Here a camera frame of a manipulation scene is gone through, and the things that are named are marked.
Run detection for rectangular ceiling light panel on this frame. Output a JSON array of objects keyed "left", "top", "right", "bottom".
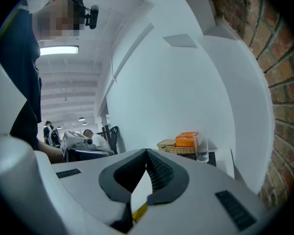
[{"left": 39, "top": 45, "right": 79, "bottom": 56}]

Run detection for person's left forearm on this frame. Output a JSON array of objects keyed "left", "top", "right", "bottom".
[{"left": 37, "top": 139, "right": 66, "bottom": 165}]

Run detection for yellow tray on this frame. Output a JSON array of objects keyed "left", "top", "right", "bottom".
[{"left": 132, "top": 202, "right": 148, "bottom": 223}]

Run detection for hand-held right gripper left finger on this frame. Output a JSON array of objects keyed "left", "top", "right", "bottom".
[{"left": 51, "top": 148, "right": 147, "bottom": 232}]

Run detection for black office chair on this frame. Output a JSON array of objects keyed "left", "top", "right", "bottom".
[{"left": 101, "top": 122, "right": 120, "bottom": 155}]

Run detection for clear drinking glass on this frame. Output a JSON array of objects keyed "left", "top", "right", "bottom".
[{"left": 193, "top": 131, "right": 210, "bottom": 164}]

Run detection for orange box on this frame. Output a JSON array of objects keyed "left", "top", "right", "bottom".
[{"left": 174, "top": 131, "right": 199, "bottom": 147}]

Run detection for person's head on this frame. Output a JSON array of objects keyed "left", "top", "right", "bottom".
[{"left": 31, "top": 0, "right": 82, "bottom": 43}]

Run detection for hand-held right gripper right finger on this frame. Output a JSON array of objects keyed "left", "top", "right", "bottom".
[{"left": 133, "top": 148, "right": 268, "bottom": 235}]

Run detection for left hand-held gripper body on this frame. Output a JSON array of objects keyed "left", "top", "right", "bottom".
[{"left": 60, "top": 130, "right": 98, "bottom": 154}]

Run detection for woven wicker basket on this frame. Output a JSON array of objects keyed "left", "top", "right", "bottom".
[{"left": 156, "top": 139, "right": 197, "bottom": 155}]

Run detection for person's black shirt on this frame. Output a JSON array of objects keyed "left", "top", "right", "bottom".
[{"left": 0, "top": 5, "right": 43, "bottom": 151}]

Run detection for black tray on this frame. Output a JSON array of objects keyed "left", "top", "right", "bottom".
[{"left": 183, "top": 150, "right": 217, "bottom": 167}]

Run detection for black head camera with band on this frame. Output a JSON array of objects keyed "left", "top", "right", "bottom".
[{"left": 47, "top": 0, "right": 99, "bottom": 30}]

